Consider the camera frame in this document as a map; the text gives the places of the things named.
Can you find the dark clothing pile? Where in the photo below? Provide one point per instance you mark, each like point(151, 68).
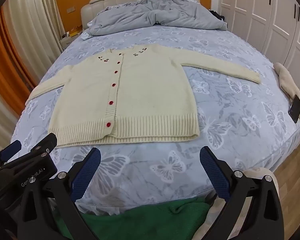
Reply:
point(217, 15)

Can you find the beige and orange curtain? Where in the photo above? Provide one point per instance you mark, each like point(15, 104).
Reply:
point(20, 42)

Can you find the white nightstand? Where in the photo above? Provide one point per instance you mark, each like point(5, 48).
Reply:
point(66, 41)

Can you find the person's green sweater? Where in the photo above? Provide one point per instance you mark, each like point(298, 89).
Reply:
point(145, 220)

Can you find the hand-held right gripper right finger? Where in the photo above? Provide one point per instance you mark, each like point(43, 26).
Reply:
point(215, 172)

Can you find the bed with butterfly sheet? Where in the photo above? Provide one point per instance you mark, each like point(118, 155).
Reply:
point(240, 105)

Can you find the cream knit cardigan red buttons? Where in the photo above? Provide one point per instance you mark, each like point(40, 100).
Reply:
point(145, 90)

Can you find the grey duvet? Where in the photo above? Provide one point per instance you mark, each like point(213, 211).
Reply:
point(160, 15)

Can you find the black smartphone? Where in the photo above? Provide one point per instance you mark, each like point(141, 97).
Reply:
point(295, 109)

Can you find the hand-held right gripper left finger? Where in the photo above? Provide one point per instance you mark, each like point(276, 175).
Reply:
point(87, 172)

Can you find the cream fluffy cloth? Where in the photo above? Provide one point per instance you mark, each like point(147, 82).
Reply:
point(288, 80)

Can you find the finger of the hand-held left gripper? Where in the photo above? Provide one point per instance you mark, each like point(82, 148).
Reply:
point(46, 141)
point(11, 150)

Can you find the white wardrobe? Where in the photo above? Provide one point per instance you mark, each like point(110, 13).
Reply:
point(265, 17)

